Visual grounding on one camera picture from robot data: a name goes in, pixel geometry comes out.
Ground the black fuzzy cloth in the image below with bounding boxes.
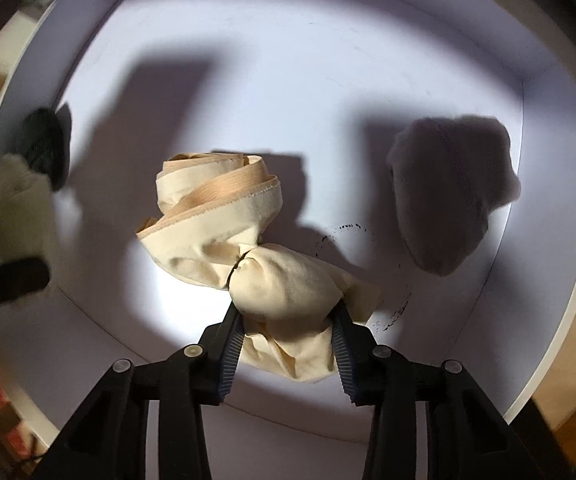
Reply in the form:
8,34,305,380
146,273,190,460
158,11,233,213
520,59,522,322
20,105,71,191

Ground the white drawer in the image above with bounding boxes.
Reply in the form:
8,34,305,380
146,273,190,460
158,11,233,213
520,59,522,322
0,0,576,461

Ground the off-white cloth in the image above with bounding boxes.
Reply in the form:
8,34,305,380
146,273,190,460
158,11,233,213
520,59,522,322
0,152,61,281

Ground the cream cloth with peach band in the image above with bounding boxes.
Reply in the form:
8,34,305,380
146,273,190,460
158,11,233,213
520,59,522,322
135,152,383,386

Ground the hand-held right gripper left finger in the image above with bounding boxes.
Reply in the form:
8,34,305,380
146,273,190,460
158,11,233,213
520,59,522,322
32,305,245,480

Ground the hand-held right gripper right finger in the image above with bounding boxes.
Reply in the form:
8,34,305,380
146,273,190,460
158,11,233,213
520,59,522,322
330,307,569,480

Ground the grey fuzzy cloth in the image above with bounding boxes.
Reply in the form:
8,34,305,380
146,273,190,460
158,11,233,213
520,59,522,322
385,115,521,277

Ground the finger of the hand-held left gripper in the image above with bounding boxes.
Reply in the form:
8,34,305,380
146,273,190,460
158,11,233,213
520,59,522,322
0,257,51,306

